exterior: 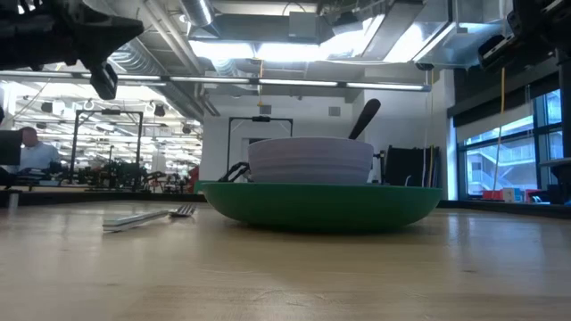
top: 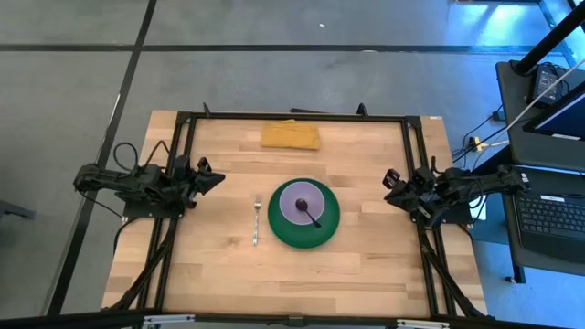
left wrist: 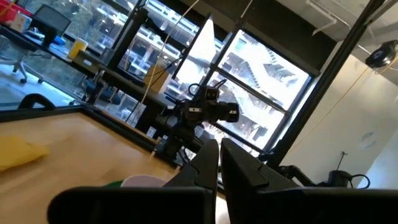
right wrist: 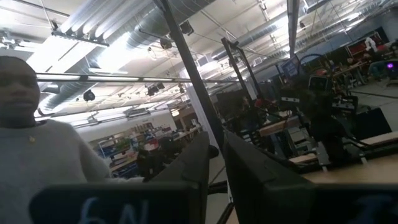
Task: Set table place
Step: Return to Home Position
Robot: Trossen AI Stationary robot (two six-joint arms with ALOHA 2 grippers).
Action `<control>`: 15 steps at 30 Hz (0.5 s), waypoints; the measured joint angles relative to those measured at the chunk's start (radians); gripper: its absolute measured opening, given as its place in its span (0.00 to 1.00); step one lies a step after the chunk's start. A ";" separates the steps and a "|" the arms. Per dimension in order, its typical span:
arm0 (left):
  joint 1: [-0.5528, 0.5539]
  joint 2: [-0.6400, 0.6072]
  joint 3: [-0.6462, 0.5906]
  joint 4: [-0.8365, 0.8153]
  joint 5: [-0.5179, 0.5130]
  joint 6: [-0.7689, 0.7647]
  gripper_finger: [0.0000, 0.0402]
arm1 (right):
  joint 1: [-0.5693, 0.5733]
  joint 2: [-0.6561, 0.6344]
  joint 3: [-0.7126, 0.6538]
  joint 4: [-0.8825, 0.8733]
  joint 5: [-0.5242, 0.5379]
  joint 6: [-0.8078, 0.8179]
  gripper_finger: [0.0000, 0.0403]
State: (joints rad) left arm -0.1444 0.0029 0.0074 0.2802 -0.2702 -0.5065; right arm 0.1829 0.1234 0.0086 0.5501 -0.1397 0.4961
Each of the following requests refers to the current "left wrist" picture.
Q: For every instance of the dark long desk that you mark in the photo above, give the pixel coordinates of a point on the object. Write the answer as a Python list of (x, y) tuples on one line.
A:
[(124, 82)]

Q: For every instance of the black window frame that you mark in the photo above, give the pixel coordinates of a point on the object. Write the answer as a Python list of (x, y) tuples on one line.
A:
[(248, 90)]

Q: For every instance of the red storage box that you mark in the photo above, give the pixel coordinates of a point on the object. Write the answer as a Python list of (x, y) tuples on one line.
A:
[(11, 11)]

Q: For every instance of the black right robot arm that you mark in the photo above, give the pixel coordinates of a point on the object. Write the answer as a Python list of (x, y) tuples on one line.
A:
[(180, 133)]

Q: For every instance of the white small box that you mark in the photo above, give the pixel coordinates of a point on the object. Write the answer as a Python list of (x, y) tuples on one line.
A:
[(21, 21)]

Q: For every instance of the yellow cup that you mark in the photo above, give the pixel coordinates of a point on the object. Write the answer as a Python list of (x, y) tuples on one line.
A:
[(77, 48)]

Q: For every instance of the black aluminium table frame rail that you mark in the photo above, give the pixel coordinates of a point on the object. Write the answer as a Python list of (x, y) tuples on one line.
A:
[(109, 121)]

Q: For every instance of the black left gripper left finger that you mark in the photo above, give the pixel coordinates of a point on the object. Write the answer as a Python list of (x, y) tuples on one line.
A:
[(192, 193)]

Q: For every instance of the black tall frame post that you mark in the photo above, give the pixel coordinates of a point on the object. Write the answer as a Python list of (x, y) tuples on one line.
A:
[(326, 81)]

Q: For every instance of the pale blue plastic bowl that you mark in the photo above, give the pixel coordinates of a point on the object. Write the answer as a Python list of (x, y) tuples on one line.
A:
[(143, 181)]

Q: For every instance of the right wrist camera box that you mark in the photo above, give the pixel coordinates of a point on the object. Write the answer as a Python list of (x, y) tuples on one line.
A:
[(212, 93)]

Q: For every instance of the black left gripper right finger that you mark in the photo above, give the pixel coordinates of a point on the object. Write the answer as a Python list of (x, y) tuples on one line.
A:
[(248, 186)]

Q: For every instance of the black chair backrest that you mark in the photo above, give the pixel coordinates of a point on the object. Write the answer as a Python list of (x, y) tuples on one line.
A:
[(35, 100)]

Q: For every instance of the green round plate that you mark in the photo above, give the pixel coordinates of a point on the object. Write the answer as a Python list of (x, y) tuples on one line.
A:
[(115, 184)]

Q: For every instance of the yellow folded cloth napkin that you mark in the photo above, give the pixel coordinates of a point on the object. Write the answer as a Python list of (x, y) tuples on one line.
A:
[(15, 152)]

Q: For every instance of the brown cardboard box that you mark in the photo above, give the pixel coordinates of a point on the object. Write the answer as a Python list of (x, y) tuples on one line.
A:
[(157, 79)]

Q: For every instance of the office swivel chair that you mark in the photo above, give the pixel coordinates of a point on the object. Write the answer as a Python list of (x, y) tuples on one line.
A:
[(21, 67)]

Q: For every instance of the black computer monitor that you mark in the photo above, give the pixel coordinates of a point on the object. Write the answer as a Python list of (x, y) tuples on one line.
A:
[(51, 20)]

